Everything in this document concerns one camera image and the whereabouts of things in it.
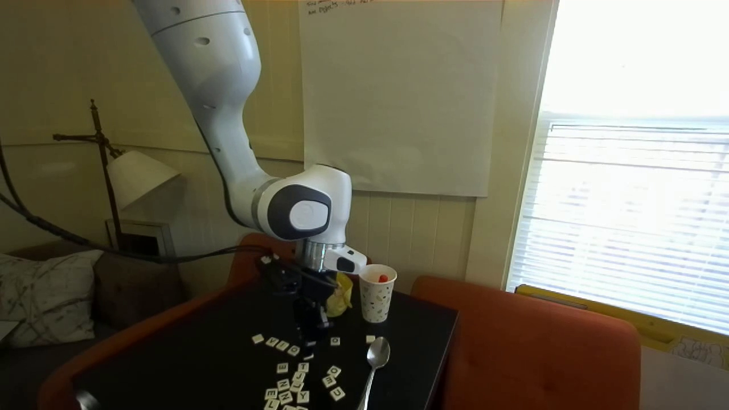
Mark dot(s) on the small red object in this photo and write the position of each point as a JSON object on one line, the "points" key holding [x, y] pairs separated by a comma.
{"points": [[382, 278]]}

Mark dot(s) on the dotted paper cup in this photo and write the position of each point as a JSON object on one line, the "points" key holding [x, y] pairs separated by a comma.
{"points": [[377, 299]]}

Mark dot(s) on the orange fabric armchair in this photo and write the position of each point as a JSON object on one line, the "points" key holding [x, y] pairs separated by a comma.
{"points": [[531, 357]]}

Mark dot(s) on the small white frame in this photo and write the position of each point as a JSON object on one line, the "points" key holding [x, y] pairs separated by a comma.
{"points": [[145, 240]]}

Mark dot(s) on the cream letter tile l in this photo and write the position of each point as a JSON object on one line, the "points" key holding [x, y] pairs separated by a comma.
{"points": [[299, 377]]}

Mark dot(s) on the white window blind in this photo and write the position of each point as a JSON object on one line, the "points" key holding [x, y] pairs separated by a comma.
{"points": [[629, 219]]}

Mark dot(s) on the brown cushion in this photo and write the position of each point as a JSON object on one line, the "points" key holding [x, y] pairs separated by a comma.
{"points": [[139, 288]]}

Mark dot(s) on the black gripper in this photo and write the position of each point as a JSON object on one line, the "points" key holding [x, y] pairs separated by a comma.
{"points": [[314, 285]]}

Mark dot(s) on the small silver metal object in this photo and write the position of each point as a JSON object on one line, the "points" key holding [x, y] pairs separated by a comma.
{"points": [[84, 399]]}

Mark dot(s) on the lamp with white shade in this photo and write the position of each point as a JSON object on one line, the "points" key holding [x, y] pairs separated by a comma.
{"points": [[139, 173]]}

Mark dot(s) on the black square side table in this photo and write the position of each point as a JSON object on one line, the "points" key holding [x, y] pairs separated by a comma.
{"points": [[190, 357]]}

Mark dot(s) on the orange fabric sofa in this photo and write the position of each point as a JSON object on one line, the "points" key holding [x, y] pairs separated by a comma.
{"points": [[258, 253]]}

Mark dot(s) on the metal spoon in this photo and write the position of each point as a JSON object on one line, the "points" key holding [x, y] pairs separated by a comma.
{"points": [[377, 354]]}

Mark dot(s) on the yellow wooden ledge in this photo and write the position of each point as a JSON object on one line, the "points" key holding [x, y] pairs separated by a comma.
{"points": [[606, 311]]}

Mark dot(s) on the white patterned pillow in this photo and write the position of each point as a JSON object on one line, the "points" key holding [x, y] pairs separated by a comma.
{"points": [[45, 297]]}

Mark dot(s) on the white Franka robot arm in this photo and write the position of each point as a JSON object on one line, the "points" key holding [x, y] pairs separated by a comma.
{"points": [[220, 99]]}

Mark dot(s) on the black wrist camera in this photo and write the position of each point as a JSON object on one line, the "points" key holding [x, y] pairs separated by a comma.
{"points": [[276, 272]]}

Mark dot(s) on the large white paper sheet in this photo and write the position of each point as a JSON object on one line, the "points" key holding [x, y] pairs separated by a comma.
{"points": [[394, 99]]}

